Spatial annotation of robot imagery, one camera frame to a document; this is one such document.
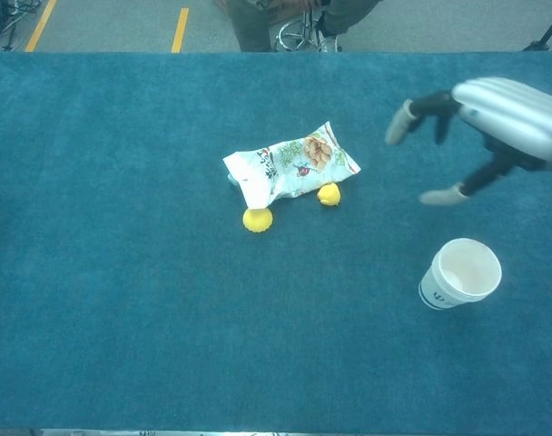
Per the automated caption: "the long yellow floor tape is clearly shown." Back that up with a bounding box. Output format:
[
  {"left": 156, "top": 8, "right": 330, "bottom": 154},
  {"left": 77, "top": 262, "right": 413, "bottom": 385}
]
[{"left": 25, "top": 0, "right": 58, "bottom": 53}]

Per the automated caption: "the black tripod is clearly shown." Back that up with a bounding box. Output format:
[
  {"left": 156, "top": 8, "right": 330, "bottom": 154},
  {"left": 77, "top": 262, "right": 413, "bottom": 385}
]
[{"left": 523, "top": 4, "right": 552, "bottom": 52}]

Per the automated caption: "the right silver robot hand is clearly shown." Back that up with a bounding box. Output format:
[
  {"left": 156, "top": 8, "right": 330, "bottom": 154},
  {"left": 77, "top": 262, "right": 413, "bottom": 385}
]
[{"left": 384, "top": 76, "right": 552, "bottom": 208}]

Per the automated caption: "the short yellow floor tape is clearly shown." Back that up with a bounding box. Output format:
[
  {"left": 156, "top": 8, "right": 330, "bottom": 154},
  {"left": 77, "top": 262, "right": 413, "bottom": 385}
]
[{"left": 170, "top": 7, "right": 190, "bottom": 54}]

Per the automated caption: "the white snack bag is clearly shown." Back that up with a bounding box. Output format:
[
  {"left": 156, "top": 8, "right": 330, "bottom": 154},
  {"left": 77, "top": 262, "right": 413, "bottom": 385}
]
[{"left": 222, "top": 120, "right": 362, "bottom": 211}]

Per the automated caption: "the white paper cup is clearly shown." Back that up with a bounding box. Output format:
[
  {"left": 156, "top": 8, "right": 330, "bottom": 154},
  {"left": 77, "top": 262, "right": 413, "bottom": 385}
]
[{"left": 419, "top": 237, "right": 503, "bottom": 311}]

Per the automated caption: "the teal carpet table cover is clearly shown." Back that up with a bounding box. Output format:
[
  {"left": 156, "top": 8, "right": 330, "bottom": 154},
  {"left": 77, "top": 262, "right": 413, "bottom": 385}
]
[{"left": 0, "top": 51, "right": 552, "bottom": 431}]

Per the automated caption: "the metal frame clutter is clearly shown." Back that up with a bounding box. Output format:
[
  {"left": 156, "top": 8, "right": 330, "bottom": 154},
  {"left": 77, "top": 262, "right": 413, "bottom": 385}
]
[{"left": 0, "top": 0, "right": 44, "bottom": 51}]

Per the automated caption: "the person in olive trousers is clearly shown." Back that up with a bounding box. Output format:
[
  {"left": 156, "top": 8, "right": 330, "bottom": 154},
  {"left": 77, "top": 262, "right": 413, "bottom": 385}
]
[{"left": 228, "top": 0, "right": 384, "bottom": 54}]

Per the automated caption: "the chrome stool base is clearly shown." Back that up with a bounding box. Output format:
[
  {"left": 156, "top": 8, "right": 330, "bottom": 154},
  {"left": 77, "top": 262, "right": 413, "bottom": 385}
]
[{"left": 273, "top": 8, "right": 325, "bottom": 52}]

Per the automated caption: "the yellow dome cap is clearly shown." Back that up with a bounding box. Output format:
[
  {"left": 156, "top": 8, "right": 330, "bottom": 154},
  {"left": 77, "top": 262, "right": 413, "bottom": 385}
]
[{"left": 241, "top": 206, "right": 273, "bottom": 234}]

